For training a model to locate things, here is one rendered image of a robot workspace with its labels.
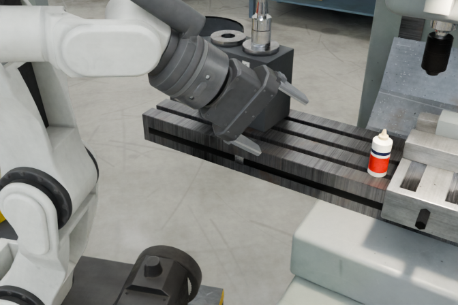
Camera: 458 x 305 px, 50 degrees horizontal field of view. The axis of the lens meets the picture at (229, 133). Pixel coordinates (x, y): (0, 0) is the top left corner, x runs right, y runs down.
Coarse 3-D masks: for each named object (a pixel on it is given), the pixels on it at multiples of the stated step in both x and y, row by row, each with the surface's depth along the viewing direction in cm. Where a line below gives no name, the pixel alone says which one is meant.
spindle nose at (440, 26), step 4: (432, 20) 92; (432, 24) 92; (436, 24) 91; (440, 24) 90; (444, 24) 90; (448, 24) 90; (452, 24) 90; (456, 24) 90; (432, 28) 92; (436, 28) 91; (440, 28) 91; (444, 28) 90; (448, 28) 90; (452, 28) 90; (456, 28) 91
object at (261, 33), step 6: (252, 24) 115; (258, 24) 114; (264, 24) 114; (270, 24) 115; (252, 30) 116; (258, 30) 114; (264, 30) 114; (270, 30) 116; (252, 36) 117; (258, 36) 115; (264, 36) 115; (270, 36) 116; (252, 42) 117; (258, 42) 116; (264, 42) 116; (270, 42) 118
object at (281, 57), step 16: (224, 32) 126; (240, 32) 126; (224, 48) 120; (240, 48) 120; (256, 48) 116; (272, 48) 116; (288, 48) 120; (256, 64) 114; (272, 64) 114; (288, 64) 120; (288, 80) 123; (288, 96) 126; (272, 112) 122; (288, 112) 129; (256, 128) 123
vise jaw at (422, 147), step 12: (420, 132) 101; (408, 144) 98; (420, 144) 97; (432, 144) 96; (444, 144) 96; (456, 144) 96; (408, 156) 99; (420, 156) 97; (432, 156) 96; (444, 156) 95; (456, 156) 94; (444, 168) 96; (456, 168) 95
